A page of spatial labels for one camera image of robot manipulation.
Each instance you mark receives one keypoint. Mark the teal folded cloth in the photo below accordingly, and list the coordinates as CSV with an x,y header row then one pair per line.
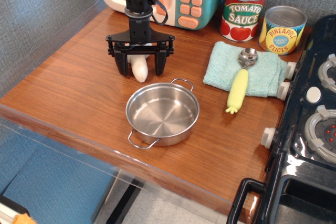
x,y
264,77

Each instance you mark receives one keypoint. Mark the white plush mushroom brown cap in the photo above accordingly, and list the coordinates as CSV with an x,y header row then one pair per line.
x,y
139,66

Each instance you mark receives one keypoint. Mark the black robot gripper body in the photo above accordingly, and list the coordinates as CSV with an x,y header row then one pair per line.
x,y
140,37

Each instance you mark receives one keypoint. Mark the orange plush object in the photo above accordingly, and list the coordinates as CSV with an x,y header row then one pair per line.
x,y
13,213

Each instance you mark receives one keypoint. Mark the tomato sauce can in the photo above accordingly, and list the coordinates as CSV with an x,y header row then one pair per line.
x,y
240,19

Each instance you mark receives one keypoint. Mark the stainless steel pot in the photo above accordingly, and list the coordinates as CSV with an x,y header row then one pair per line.
x,y
162,114

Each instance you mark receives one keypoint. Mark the black toy stove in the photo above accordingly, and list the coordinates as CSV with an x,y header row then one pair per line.
x,y
300,171

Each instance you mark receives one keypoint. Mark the yellow handled metal scoop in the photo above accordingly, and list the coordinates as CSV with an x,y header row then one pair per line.
x,y
247,58

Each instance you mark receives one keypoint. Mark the pineapple slices can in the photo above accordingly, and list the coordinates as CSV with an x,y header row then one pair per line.
x,y
282,29

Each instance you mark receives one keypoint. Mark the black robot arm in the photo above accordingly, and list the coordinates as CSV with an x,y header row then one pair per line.
x,y
140,6

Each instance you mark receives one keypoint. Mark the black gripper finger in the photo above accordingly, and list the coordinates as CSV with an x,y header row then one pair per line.
x,y
121,62
160,61

